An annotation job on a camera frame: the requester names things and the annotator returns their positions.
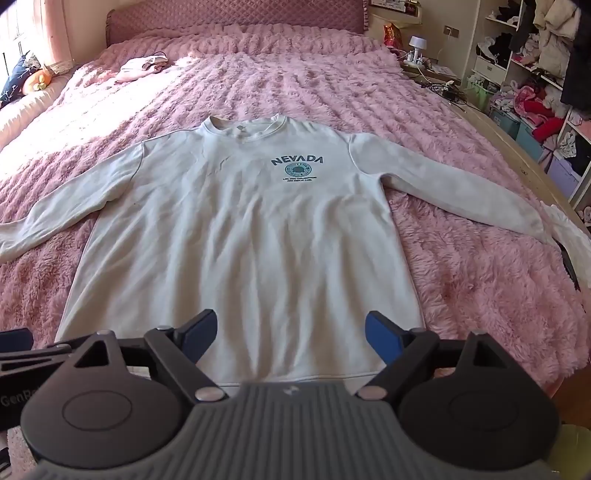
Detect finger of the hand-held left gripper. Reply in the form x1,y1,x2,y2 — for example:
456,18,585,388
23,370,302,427
0,328,75,376

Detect navy patterned pillow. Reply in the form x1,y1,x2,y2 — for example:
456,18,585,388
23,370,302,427
0,53,43,110

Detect orange plush toy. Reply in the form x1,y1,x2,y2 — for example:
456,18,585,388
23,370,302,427
24,69,52,93

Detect green storage bin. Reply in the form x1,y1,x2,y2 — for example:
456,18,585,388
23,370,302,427
465,76,498,112

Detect blue storage bin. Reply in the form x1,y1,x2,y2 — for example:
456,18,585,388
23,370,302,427
488,107,546,162

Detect pink lace-trimmed curtain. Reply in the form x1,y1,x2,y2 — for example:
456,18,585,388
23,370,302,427
0,0,77,77

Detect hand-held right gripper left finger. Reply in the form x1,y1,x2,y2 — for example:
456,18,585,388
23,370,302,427
54,308,229,404

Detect lilac storage bin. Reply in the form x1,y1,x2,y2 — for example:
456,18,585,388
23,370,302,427
547,157,583,197

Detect wooden bedside table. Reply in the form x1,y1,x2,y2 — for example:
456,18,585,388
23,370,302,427
401,58,462,88

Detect white printed sweatshirt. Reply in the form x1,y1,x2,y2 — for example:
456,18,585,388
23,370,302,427
0,113,557,386

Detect white cloth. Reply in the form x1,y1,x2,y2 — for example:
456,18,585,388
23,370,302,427
538,200,591,278

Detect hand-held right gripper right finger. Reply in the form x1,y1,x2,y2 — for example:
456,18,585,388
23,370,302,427
353,310,509,402

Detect small pink garment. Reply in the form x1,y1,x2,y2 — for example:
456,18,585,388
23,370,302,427
115,53,171,84

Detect white open wardrobe shelves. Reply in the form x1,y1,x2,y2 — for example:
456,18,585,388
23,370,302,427
468,0,591,227

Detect pink quilted headboard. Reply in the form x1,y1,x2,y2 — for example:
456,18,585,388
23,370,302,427
105,0,372,47

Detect beige window seat cushion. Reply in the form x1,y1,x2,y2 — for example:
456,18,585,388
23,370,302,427
0,65,79,151

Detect pink fluffy blanket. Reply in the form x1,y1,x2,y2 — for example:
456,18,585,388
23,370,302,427
0,33,591,416

